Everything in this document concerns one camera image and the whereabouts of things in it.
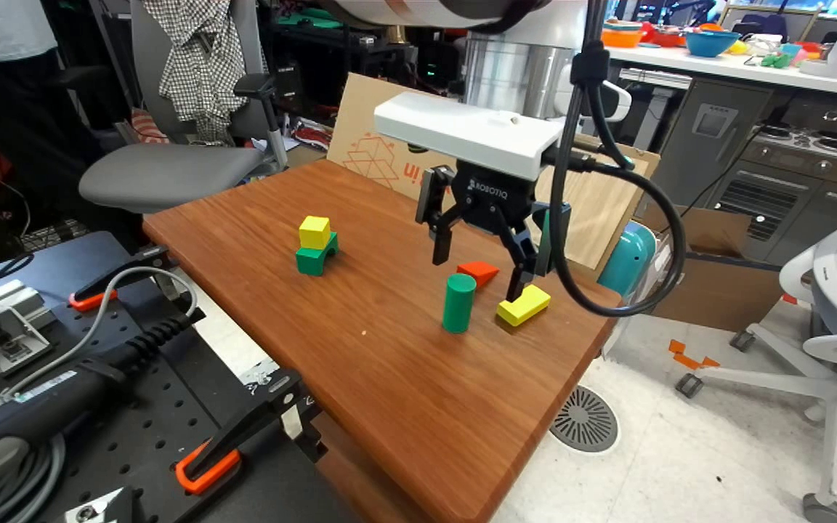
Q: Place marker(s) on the grey padded office chair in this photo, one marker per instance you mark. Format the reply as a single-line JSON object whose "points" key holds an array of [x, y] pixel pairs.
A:
{"points": [[167, 175]]}

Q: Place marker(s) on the round metal floor drain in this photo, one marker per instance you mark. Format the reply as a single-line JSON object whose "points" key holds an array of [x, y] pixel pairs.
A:
{"points": [[583, 420]]}

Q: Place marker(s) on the patterned cloth on chair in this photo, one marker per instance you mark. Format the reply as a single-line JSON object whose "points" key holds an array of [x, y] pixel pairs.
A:
{"points": [[196, 69]]}

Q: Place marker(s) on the small brown cardboard box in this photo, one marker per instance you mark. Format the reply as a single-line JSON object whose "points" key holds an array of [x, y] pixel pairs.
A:
{"points": [[718, 278]]}

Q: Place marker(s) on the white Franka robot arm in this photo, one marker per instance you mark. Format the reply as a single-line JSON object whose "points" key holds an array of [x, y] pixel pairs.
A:
{"points": [[419, 11]]}

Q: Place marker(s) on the person in grey shirt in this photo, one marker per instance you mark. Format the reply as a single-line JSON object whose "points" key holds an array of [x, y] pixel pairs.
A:
{"points": [[2, 30]]}

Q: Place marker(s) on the yellow cube block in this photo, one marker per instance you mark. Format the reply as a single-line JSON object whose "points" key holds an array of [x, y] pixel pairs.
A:
{"points": [[315, 233]]}

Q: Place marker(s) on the black perforated breadboard table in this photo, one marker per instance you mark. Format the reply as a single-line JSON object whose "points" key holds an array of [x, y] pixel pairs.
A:
{"points": [[145, 426]]}

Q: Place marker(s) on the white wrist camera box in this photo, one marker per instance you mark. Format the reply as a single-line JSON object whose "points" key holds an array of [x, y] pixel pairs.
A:
{"points": [[465, 133]]}

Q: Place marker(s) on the green cylindrical block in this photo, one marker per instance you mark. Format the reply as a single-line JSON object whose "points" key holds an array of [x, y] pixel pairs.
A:
{"points": [[458, 308]]}

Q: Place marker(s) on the yellow rectangular block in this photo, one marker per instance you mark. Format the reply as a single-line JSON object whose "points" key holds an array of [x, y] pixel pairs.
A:
{"points": [[523, 306]]}

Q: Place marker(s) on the green bridge block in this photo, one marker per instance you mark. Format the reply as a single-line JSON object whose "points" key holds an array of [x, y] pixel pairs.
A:
{"points": [[311, 262]]}

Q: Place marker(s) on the blue bowl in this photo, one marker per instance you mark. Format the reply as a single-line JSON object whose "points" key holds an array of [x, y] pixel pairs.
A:
{"points": [[711, 41]]}

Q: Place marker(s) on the orange wedge block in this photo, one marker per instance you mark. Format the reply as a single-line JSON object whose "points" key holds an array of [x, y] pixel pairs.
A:
{"points": [[480, 271]]}

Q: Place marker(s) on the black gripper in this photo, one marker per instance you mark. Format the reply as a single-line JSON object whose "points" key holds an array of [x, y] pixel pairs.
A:
{"points": [[485, 200]]}

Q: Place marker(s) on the silver metal bin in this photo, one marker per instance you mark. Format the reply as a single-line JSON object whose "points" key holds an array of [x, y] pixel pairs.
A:
{"points": [[507, 73]]}

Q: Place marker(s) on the orange bowl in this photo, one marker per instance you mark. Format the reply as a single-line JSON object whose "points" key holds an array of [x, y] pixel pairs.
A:
{"points": [[622, 35]]}

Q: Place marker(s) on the grey counter cabinet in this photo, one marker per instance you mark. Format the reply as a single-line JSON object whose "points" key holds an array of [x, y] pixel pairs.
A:
{"points": [[778, 165]]}

